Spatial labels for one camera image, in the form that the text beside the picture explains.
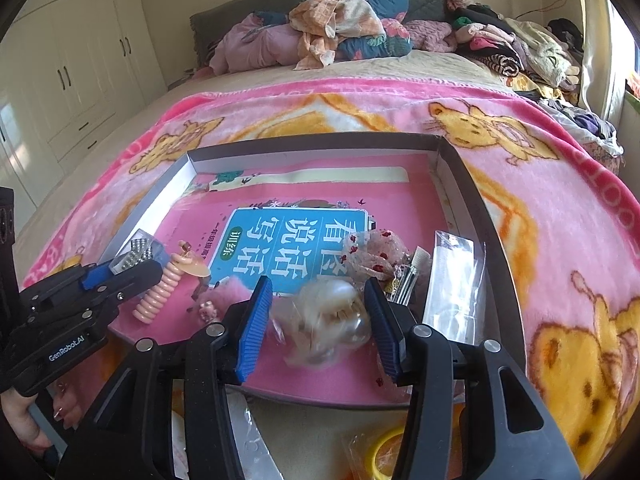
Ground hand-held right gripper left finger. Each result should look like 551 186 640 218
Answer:
55 276 275 480

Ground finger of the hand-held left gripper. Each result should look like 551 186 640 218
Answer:
96 258 165 314
75 260 119 291

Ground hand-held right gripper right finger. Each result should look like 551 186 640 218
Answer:
364 277 583 480

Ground peach spiral hair tie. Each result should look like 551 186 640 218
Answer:
132 241 211 325

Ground small box of hair pins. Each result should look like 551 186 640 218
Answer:
107 229 171 276

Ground pink fuzzy hair clip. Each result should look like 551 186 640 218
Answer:
187 279 251 326

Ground white hair claw clip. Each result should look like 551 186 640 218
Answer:
272 279 374 369

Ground metal hair clips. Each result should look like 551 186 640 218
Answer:
387 247 434 304

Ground dotted mesh scrunchie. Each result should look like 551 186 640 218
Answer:
347 228 416 291

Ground clear plastic packet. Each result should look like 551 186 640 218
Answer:
422 229 489 346

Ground grey cardboard box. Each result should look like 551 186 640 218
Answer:
107 131 526 411

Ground person's left hand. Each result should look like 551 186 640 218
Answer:
0 382 84 466

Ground clear earrings packet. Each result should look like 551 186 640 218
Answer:
172 392 281 480

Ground yellow bangle packet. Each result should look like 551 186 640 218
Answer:
347 422 416 480

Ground pink book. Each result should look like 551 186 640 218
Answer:
110 165 452 406

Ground pink printed blanket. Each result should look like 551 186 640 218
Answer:
20 80 640 480

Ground white wardrobe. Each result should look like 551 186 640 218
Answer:
0 0 169 212

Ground purple clothes heap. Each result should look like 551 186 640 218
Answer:
539 97 626 162

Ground pink floral quilt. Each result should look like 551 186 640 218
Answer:
382 17 459 54

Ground peach floral cloth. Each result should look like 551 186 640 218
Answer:
288 0 389 71

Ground dark blue floral pillow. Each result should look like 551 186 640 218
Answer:
252 0 416 61

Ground cream curtain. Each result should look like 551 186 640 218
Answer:
574 0 632 127

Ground window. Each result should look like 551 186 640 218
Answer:
607 0 640 92

